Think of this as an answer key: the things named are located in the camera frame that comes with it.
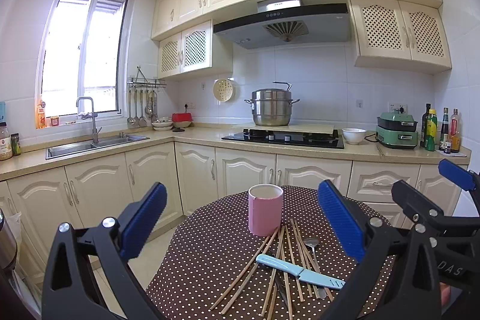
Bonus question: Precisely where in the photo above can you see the silver metal spoon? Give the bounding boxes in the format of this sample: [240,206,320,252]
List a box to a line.
[304,237,327,300]

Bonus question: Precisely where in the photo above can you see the steel kitchen sink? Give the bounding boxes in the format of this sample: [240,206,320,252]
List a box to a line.
[46,132,148,160]

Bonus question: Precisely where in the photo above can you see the person's right hand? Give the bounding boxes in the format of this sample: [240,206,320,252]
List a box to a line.
[440,283,451,307]

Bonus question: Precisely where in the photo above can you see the dark sauce bottle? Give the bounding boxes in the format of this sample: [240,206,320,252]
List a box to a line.
[439,107,449,151]

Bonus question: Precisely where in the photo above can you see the red label bottle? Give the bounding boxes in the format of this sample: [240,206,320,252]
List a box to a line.
[450,108,461,153]

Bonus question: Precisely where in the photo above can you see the yellow green bottle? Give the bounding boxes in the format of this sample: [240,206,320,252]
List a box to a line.
[425,109,438,151]

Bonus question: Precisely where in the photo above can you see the dark oil bottle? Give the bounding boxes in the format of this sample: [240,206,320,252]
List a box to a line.
[419,103,431,149]

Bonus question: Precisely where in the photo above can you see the green electric grill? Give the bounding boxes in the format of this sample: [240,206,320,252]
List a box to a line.
[376,112,418,149]

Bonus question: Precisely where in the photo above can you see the lower cabinets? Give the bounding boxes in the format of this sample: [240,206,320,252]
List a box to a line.
[1,141,461,274]

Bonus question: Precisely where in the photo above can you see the white bowl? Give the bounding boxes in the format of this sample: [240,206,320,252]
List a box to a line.
[342,127,367,145]

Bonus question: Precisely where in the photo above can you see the black gas stove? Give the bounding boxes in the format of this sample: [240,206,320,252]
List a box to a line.
[222,129,344,149]

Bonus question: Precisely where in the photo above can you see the brown polka dot tablecloth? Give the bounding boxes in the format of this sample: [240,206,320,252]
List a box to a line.
[146,186,356,319]

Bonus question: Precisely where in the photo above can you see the steel sink faucet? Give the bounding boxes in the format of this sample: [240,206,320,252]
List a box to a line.
[76,96,101,145]

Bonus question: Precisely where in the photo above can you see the jar with white label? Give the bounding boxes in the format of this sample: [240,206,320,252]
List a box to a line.
[0,122,13,161]

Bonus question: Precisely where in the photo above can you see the pink utensil holder cup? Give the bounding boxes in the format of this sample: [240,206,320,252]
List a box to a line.
[248,184,283,237]

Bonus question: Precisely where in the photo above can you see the steel steamer pot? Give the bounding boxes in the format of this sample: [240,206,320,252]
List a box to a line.
[244,81,299,127]

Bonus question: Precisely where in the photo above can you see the red container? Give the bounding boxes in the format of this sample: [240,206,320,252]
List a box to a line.
[172,112,193,123]

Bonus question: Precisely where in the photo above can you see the hanging utensil rack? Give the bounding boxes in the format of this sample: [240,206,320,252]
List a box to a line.
[126,66,167,128]

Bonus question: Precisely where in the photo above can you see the window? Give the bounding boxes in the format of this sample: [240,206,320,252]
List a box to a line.
[36,0,129,128]

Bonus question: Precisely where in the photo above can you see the round perforated trivet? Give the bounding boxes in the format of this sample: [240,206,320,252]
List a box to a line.
[212,79,234,102]

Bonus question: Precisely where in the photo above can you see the range hood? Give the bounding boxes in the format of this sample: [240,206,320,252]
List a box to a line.
[213,3,351,49]

